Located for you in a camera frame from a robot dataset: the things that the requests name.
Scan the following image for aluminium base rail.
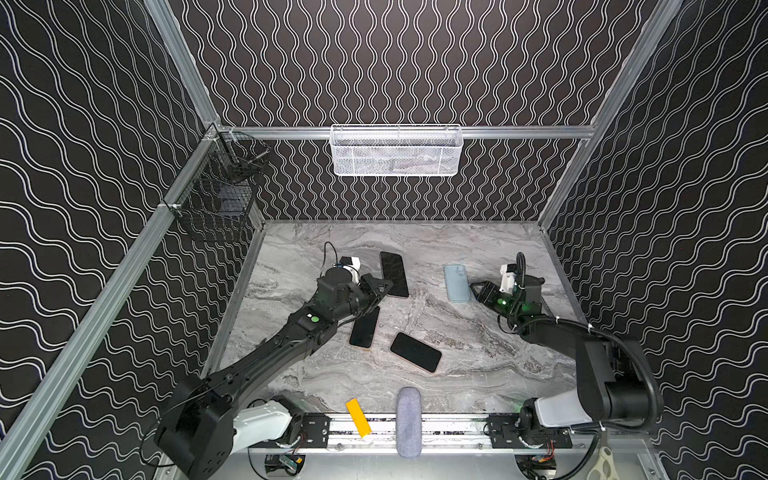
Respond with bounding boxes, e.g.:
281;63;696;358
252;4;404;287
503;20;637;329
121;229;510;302
248;411;649;454

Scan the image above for black phone tilted centre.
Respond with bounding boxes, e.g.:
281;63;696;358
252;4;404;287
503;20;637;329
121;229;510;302
389;332;442;373

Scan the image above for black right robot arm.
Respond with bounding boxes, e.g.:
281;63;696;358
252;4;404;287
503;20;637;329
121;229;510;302
469;253;663;437

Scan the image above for aluminium corner frame post left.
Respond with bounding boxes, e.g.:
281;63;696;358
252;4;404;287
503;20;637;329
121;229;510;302
144;0;221;127

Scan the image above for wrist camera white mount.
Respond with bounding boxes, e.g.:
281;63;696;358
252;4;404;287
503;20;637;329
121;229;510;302
499;263;519;294
337;256;361;283

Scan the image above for grey fabric pouch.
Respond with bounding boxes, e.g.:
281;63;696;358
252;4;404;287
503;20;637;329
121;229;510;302
395;387;423;459

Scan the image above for white scissors handle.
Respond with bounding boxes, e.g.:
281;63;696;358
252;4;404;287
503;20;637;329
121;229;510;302
586;447;620;480

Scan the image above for aluminium back horizontal bar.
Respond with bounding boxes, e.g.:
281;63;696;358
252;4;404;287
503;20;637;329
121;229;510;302
220;125;596;141

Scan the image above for black phone taken from case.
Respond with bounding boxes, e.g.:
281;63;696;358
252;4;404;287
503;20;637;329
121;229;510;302
379;251;410;298

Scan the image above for aluminium corner frame post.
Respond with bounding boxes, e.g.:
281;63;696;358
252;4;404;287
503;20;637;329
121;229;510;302
538;0;682;232
144;0;221;127

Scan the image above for black phone upright centre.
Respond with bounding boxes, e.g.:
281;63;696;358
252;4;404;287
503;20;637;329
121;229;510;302
349;307;380;349

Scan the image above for black wire basket left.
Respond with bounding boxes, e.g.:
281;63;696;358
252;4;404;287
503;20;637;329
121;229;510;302
172;132;272;244

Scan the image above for light blue phone case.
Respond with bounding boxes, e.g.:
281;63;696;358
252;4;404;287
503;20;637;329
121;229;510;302
443;264;472;303

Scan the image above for aluminium horizontal bar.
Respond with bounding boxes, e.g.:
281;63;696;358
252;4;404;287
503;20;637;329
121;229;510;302
220;125;596;141
1;124;218;479

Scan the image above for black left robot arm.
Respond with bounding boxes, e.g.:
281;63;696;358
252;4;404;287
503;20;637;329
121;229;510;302
154;266;393;479

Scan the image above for white wire mesh basket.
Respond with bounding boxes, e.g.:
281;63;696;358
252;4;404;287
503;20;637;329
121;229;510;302
329;133;464;177

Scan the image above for aluminium left horizontal bar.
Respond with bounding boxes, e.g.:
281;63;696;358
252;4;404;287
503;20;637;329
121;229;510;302
1;124;218;479

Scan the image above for aluminium corner frame post right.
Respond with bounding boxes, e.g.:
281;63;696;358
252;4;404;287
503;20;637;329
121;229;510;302
538;0;682;232

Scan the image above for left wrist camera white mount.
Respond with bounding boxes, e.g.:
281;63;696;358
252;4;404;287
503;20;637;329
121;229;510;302
337;256;361;283

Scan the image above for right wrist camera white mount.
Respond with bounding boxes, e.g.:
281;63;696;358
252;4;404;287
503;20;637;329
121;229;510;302
499;263;519;294

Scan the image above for yellow flat block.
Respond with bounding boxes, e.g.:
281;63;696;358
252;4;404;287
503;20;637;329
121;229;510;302
346;398;372;439

